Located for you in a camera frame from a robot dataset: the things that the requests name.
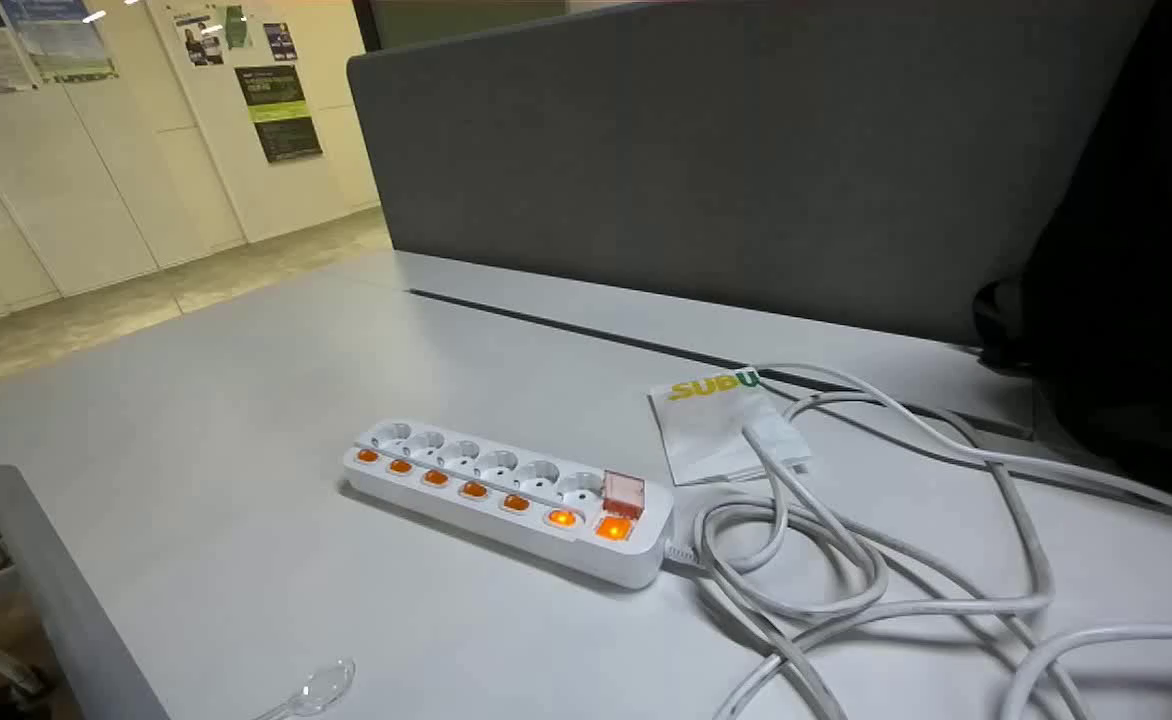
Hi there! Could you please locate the white multi-socket power strip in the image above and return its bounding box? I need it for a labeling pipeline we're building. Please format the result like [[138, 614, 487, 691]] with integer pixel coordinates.
[[346, 419, 671, 592]]

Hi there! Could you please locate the grey desk partition panel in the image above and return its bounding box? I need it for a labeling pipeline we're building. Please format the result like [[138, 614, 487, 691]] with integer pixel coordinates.
[[348, 0, 1155, 342]]

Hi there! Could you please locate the clear plastic object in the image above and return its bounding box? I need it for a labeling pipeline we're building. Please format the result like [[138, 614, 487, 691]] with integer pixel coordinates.
[[255, 660, 357, 720]]

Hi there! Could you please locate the dark green wall poster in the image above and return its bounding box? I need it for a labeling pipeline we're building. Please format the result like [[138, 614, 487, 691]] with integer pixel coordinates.
[[237, 66, 319, 165]]

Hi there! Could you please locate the small wall photo notice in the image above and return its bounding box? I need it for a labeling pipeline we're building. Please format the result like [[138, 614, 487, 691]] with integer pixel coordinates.
[[176, 17, 224, 70]]

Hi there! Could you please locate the wall poster top left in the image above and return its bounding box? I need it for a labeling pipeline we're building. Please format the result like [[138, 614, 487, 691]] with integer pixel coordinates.
[[0, 0, 117, 93]]

